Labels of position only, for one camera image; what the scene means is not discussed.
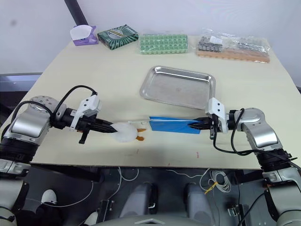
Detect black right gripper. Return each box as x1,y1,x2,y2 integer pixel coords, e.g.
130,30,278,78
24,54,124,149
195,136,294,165
188,113,222,140

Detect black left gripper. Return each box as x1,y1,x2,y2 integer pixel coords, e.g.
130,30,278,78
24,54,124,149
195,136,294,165
76,113,119,145

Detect white cotton gauze wad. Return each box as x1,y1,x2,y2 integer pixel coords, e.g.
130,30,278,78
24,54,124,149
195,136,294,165
112,122,138,143

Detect blue surgical instrument pack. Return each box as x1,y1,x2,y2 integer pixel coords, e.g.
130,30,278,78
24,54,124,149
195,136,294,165
149,115,203,136

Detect metal tray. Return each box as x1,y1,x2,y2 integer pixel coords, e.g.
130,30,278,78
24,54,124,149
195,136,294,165
139,65,217,111

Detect clear plastic tweezers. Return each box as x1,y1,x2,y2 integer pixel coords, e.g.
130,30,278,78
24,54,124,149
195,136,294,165
127,119,151,125

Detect clear bag of parts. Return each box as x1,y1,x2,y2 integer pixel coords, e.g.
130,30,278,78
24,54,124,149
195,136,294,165
195,27,271,64

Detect green checkered flat box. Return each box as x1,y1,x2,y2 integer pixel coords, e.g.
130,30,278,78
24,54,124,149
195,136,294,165
137,33,189,56

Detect white shoe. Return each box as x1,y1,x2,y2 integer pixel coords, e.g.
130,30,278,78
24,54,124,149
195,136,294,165
85,211,99,226
40,189,58,205

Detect purple tissue box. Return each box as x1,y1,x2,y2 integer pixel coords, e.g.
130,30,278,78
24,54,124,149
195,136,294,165
70,24,99,47

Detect dark green patterned box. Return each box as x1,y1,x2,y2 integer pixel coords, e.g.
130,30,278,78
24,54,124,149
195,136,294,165
97,24,140,51

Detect metal latch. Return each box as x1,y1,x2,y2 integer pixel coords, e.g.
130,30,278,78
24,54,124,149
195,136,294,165
226,204,243,217

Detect black pole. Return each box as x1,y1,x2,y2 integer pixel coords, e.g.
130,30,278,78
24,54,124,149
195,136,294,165
64,0,90,25

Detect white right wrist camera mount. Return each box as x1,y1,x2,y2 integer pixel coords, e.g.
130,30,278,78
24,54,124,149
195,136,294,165
205,97,228,133

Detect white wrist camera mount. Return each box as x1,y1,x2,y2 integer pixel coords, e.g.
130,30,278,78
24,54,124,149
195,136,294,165
205,97,228,133
70,95,103,131

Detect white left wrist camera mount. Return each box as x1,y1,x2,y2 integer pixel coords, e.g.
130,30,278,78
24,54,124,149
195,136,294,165
70,95,103,131

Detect orange-handled small instrument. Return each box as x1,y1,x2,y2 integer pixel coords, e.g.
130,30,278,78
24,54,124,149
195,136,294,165
136,128,147,142

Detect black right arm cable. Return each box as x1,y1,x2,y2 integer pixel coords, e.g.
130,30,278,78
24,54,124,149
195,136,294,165
212,108,293,163

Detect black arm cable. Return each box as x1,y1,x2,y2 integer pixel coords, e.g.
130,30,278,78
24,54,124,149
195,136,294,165
212,108,293,163
9,85,98,123

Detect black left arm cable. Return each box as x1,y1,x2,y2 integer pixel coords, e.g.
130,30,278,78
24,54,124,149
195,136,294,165
9,85,98,123

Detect thin white cable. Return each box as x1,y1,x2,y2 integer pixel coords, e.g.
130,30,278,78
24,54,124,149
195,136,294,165
110,166,140,201

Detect coiled white cable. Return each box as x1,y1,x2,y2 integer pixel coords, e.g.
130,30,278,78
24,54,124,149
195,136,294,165
199,168,233,194

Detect yellow cable tie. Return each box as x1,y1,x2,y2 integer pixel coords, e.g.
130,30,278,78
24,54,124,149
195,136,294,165
204,180,217,195

